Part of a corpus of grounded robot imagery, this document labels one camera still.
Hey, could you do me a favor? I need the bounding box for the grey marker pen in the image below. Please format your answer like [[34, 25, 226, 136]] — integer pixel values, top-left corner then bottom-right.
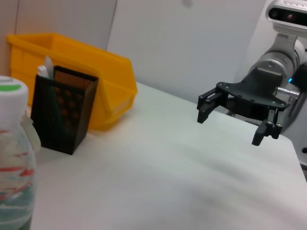
[[45, 56, 55, 79]]

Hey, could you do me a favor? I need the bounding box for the clear water bottle green label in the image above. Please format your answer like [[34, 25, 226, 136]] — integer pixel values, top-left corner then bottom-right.
[[0, 75, 41, 230]]

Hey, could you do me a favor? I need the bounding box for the silver robot head camera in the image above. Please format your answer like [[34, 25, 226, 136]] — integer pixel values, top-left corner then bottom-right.
[[265, 0, 307, 25]]

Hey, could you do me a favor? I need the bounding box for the grey right arm cable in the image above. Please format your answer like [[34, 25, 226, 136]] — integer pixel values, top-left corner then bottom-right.
[[275, 86, 302, 99]]

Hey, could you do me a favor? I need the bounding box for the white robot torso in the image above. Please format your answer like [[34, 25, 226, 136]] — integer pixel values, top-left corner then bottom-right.
[[248, 0, 307, 166]]

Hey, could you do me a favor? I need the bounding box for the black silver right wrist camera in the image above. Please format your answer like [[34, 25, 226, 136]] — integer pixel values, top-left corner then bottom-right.
[[294, 63, 307, 92]]

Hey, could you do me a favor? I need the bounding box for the yellow plastic storage bin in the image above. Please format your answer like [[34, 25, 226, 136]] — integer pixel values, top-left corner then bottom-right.
[[6, 33, 139, 132]]

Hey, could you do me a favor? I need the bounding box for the black mesh pen holder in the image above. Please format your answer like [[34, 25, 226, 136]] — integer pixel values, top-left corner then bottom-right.
[[30, 66, 99, 156]]

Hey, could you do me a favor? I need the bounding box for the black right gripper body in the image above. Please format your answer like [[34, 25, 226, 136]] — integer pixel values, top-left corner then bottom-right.
[[215, 68, 288, 120]]

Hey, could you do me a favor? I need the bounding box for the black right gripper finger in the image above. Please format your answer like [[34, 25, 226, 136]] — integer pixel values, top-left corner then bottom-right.
[[251, 109, 283, 146], [197, 87, 227, 125]]

